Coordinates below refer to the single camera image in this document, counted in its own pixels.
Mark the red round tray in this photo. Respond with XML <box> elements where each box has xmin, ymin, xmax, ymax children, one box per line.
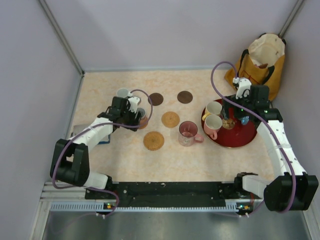
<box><xmin>201</xmin><ymin>98</ymin><xmax>257</xmax><ymax>148</ymax></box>

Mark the tall pink ghost mug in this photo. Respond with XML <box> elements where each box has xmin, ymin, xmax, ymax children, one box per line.
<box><xmin>178</xmin><ymin>121</ymin><xmax>204</xmax><ymax>147</ymax></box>

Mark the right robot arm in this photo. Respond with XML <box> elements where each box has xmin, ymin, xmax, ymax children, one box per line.
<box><xmin>223</xmin><ymin>79</ymin><xmax>319</xmax><ymax>213</ymax></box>

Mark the right aluminium frame post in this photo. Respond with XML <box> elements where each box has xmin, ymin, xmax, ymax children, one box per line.
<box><xmin>278</xmin><ymin>0</ymin><xmax>306</xmax><ymax>39</ymax></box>

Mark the yellow tote bag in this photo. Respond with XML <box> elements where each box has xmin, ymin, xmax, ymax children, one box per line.
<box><xmin>224</xmin><ymin>33</ymin><xmax>286</xmax><ymax>101</ymax></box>

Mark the pink mug white inside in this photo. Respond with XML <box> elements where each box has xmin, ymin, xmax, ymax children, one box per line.
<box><xmin>203</xmin><ymin>114</ymin><xmax>223</xmax><ymax>140</ymax></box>

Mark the small pink mug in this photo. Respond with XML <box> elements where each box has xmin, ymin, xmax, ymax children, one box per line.
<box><xmin>137</xmin><ymin>107</ymin><xmax>146</xmax><ymax>121</ymax></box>

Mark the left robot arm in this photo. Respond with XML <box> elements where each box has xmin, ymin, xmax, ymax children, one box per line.
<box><xmin>50</xmin><ymin>96</ymin><xmax>142</xmax><ymax>199</ymax></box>

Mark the grey blue mug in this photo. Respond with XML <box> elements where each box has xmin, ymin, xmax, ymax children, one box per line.
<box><xmin>116</xmin><ymin>88</ymin><xmax>130</xmax><ymax>98</ymax></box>

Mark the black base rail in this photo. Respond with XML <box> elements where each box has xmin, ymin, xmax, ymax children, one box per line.
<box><xmin>84</xmin><ymin>181</ymin><xmax>261</xmax><ymax>208</ymax></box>

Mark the aluminium frame post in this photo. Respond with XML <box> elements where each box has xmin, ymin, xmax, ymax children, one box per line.
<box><xmin>278</xmin><ymin>0</ymin><xmax>306</xmax><ymax>39</ymax></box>
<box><xmin>37</xmin><ymin>0</ymin><xmax>85</xmax><ymax>77</ymax></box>

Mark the left aluminium frame post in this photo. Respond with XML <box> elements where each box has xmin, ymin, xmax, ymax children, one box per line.
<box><xmin>37</xmin><ymin>0</ymin><xmax>85</xmax><ymax>77</ymax></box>

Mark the blue mug yellow inside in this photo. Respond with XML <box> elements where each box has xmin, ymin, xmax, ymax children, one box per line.
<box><xmin>240</xmin><ymin>116</ymin><xmax>250</xmax><ymax>125</ymax></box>

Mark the light wood coaster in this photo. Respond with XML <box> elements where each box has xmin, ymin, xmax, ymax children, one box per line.
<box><xmin>138</xmin><ymin>117</ymin><xmax>149</xmax><ymax>130</ymax></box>

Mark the blue white razor box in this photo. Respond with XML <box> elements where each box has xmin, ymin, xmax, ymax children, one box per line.
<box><xmin>70</xmin><ymin>123</ymin><xmax>110</xmax><ymax>145</ymax></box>

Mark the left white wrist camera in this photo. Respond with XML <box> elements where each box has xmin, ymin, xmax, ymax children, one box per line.
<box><xmin>127</xmin><ymin>92</ymin><xmax>141</xmax><ymax>113</ymax></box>

